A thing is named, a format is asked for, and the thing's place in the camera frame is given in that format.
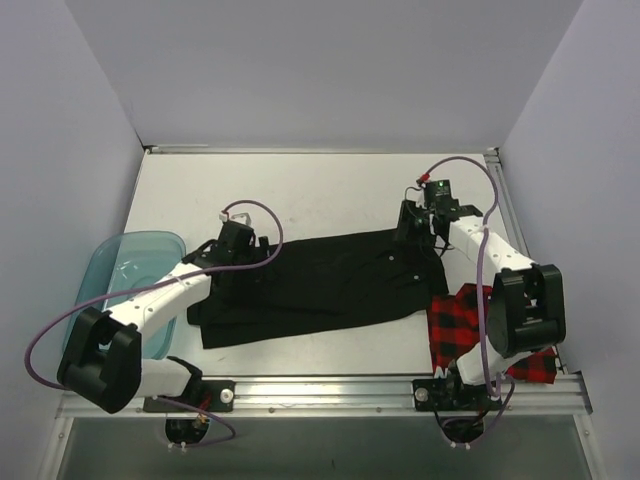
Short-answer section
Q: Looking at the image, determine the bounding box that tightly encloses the black long sleeve shirt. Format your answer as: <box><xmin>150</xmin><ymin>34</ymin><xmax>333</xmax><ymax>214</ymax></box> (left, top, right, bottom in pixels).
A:
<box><xmin>187</xmin><ymin>230</ymin><xmax>449</xmax><ymax>349</ymax></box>

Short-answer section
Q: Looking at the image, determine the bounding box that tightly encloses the back aluminium table rail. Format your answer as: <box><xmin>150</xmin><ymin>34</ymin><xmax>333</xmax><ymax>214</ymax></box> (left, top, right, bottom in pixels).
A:
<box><xmin>143</xmin><ymin>144</ymin><xmax>500</xmax><ymax>157</ymax></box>

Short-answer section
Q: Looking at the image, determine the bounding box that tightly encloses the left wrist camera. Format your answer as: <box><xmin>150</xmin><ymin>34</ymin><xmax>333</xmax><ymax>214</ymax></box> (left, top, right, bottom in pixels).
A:
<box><xmin>219</xmin><ymin>211</ymin><xmax>252</xmax><ymax>227</ymax></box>

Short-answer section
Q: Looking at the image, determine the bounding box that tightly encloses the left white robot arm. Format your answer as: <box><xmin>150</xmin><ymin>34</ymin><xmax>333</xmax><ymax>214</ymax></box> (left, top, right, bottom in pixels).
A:
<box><xmin>57</xmin><ymin>220</ymin><xmax>281</xmax><ymax>414</ymax></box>

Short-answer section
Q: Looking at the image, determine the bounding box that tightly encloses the translucent blue plastic bin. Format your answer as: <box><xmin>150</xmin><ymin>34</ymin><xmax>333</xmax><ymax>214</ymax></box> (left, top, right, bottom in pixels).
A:
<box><xmin>60</xmin><ymin>229</ymin><xmax>189</xmax><ymax>361</ymax></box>

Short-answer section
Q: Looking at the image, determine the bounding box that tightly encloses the right aluminium table rail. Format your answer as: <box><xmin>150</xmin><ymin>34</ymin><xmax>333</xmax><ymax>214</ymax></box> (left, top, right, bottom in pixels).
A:
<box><xmin>483</xmin><ymin>152</ymin><xmax>571</xmax><ymax>374</ymax></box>

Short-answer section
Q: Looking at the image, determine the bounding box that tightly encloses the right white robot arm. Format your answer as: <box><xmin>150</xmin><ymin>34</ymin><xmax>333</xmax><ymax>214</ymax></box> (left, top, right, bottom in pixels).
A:
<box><xmin>395</xmin><ymin>174</ymin><xmax>566</xmax><ymax>409</ymax></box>

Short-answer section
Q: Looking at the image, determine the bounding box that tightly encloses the front aluminium table rail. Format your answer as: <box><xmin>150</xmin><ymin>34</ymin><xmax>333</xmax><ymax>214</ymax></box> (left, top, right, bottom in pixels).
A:
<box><xmin>54</xmin><ymin>374</ymin><xmax>594</xmax><ymax>420</ymax></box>

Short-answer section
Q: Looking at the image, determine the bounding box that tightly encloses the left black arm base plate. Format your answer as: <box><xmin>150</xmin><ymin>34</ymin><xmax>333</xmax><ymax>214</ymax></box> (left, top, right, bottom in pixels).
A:
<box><xmin>142</xmin><ymin>380</ymin><xmax>236</xmax><ymax>413</ymax></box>

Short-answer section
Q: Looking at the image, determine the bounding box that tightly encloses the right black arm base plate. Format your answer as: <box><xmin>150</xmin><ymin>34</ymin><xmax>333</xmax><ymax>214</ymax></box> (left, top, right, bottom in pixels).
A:
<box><xmin>412</xmin><ymin>373</ymin><xmax>502</xmax><ymax>413</ymax></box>

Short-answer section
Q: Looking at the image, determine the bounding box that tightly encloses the red black plaid shirt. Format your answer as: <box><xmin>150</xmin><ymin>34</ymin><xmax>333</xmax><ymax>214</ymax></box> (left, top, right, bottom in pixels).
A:
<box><xmin>427</xmin><ymin>283</ymin><xmax>557</xmax><ymax>384</ymax></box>

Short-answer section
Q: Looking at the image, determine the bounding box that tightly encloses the aluminium table rail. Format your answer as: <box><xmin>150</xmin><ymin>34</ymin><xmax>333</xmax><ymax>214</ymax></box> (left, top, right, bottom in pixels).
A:
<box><xmin>54</xmin><ymin>374</ymin><xmax>594</xmax><ymax>420</ymax></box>
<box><xmin>143</xmin><ymin>144</ymin><xmax>500</xmax><ymax>157</ymax></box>
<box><xmin>483</xmin><ymin>152</ymin><xmax>571</xmax><ymax>374</ymax></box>

